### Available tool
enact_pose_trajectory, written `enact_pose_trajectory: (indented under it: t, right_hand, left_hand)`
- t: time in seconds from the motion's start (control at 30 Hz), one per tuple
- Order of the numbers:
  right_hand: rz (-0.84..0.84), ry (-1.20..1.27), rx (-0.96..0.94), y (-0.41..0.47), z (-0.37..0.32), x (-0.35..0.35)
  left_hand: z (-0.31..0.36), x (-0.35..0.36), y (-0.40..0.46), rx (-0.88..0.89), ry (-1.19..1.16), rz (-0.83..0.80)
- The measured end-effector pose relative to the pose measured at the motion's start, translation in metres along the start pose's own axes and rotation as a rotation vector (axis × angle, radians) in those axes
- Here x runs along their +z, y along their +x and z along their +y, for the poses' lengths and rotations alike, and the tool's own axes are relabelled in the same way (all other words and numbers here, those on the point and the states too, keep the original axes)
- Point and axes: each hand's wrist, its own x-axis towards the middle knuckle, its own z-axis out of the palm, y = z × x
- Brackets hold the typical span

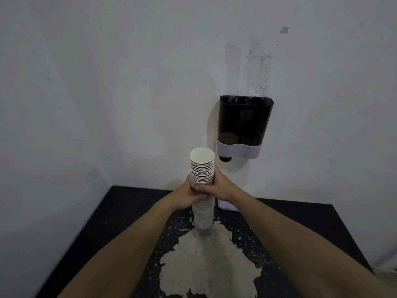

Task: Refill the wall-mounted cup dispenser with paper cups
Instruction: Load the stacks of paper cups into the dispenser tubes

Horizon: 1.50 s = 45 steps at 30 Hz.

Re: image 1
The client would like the person's left hand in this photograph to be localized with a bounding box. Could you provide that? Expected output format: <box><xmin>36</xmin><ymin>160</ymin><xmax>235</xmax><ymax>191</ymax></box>
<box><xmin>167</xmin><ymin>173</ymin><xmax>211</xmax><ymax>212</ymax></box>

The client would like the person's right forearm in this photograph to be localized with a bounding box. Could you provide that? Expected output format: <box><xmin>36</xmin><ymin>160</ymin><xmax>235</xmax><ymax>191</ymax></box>
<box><xmin>229</xmin><ymin>195</ymin><xmax>393</xmax><ymax>298</ymax></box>

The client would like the person's right hand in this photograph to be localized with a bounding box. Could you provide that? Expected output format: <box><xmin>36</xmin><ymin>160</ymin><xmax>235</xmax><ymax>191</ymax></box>
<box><xmin>194</xmin><ymin>166</ymin><xmax>246</xmax><ymax>204</ymax></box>

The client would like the white dispenser lid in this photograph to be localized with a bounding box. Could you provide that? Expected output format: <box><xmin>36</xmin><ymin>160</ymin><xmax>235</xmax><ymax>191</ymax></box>
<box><xmin>217</xmin><ymin>198</ymin><xmax>239</xmax><ymax>212</ymax></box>

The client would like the stack of black paper cups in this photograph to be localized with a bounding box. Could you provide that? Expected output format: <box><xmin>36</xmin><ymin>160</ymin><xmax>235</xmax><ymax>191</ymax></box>
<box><xmin>189</xmin><ymin>147</ymin><xmax>215</xmax><ymax>238</ymax></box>

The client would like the clear plastic sleeve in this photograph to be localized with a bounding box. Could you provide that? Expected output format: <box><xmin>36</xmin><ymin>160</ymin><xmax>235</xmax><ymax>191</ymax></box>
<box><xmin>189</xmin><ymin>175</ymin><xmax>216</xmax><ymax>239</ymax></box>

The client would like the person's left forearm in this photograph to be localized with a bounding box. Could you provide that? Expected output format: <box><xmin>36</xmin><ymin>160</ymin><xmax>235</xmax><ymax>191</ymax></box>
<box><xmin>57</xmin><ymin>195</ymin><xmax>187</xmax><ymax>298</ymax></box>

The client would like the clear crinkled tape strip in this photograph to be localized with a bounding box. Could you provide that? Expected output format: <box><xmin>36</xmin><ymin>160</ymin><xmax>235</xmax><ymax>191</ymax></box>
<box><xmin>245</xmin><ymin>35</ymin><xmax>274</xmax><ymax>97</ymax></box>

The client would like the black wall cup dispenser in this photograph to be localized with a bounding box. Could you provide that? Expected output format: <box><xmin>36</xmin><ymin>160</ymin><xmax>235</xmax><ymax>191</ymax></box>
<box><xmin>216</xmin><ymin>94</ymin><xmax>275</xmax><ymax>159</ymax></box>

